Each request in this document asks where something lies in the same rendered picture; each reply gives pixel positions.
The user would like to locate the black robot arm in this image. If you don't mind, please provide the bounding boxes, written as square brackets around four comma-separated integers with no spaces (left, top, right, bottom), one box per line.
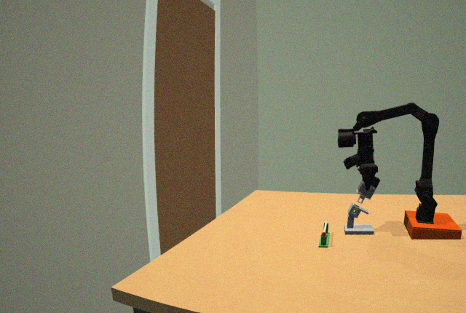
[338,103,439,224]

